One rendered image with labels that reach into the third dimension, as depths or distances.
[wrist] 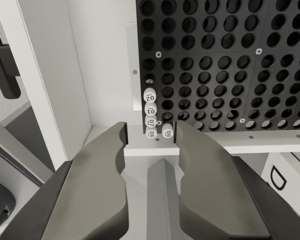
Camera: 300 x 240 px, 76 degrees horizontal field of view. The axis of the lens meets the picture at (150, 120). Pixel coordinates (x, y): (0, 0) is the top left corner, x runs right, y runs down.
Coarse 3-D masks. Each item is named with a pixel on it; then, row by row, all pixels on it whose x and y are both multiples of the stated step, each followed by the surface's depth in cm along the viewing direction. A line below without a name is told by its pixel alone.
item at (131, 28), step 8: (128, 24) 21; (136, 24) 21; (128, 32) 22; (136, 32) 22; (128, 40) 22; (136, 40) 22; (128, 48) 23; (136, 48) 23; (128, 56) 23; (136, 56) 23; (136, 64) 23; (136, 72) 24; (136, 80) 24; (136, 88) 25; (136, 96) 26; (136, 104) 26
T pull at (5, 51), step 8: (0, 40) 17; (0, 48) 17; (8, 48) 17; (0, 56) 17; (8, 56) 17; (0, 64) 17; (8, 64) 17; (16, 64) 17; (0, 72) 17; (8, 72) 18; (16, 72) 18; (0, 80) 18; (8, 80) 18; (16, 80) 19; (0, 88) 18; (8, 88) 18; (16, 88) 19; (8, 96) 19; (16, 96) 19
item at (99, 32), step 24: (72, 0) 21; (96, 0) 21; (120, 0) 21; (72, 24) 22; (96, 24) 22; (120, 24) 22; (96, 48) 24; (120, 48) 24; (96, 72) 25; (120, 72) 25; (96, 96) 27; (120, 96) 27; (96, 120) 29; (120, 120) 29; (144, 144) 25; (168, 144) 25; (240, 144) 24; (264, 144) 24; (288, 144) 24
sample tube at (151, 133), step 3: (147, 129) 21; (150, 129) 21; (153, 129) 21; (156, 129) 21; (147, 132) 21; (150, 132) 21; (153, 132) 21; (156, 132) 21; (147, 135) 21; (150, 135) 21; (153, 135) 21; (150, 138) 21
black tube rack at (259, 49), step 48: (144, 0) 18; (192, 0) 18; (240, 0) 16; (288, 0) 16; (192, 48) 18; (240, 48) 18; (288, 48) 18; (192, 96) 20; (240, 96) 20; (288, 96) 20
